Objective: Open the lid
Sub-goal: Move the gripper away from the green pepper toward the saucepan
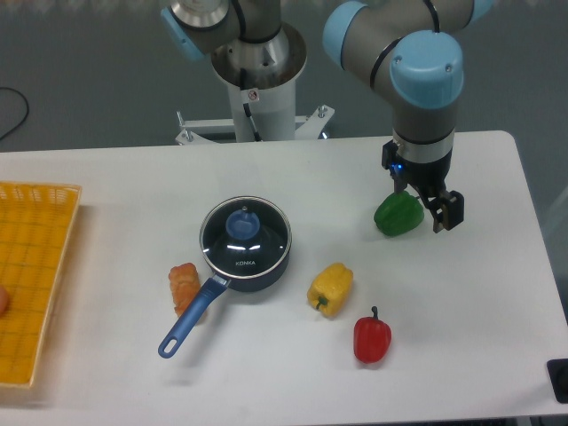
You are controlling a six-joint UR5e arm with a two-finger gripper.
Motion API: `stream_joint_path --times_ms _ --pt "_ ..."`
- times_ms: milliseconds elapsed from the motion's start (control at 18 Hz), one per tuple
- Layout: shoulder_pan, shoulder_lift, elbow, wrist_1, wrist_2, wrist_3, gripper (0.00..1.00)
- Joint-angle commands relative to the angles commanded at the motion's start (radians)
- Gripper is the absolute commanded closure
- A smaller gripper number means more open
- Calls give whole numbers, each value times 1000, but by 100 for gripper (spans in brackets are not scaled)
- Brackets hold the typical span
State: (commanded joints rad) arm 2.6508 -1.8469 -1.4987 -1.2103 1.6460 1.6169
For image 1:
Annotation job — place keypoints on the black device at table edge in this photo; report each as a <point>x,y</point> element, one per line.
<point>558,375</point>

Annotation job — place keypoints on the dark blue saucepan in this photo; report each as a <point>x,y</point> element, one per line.
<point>211,289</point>

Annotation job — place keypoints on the glass pot lid blue knob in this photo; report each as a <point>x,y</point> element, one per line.
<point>245,238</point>

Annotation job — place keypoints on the yellow woven basket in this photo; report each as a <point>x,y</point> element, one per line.
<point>37,221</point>

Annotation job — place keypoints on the orange toy bread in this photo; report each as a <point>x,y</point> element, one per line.
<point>185,284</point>

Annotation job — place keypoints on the green bell pepper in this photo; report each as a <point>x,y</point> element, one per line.
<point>399,213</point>

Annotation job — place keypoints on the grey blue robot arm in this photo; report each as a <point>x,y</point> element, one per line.
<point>404,51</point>

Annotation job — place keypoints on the yellow bell pepper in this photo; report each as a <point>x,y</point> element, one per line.
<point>330,290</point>

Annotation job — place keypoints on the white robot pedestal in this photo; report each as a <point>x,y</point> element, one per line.
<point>260,79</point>

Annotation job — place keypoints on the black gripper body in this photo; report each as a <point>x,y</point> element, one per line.
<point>429,174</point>

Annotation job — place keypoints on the red bell pepper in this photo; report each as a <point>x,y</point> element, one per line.
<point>371,338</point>

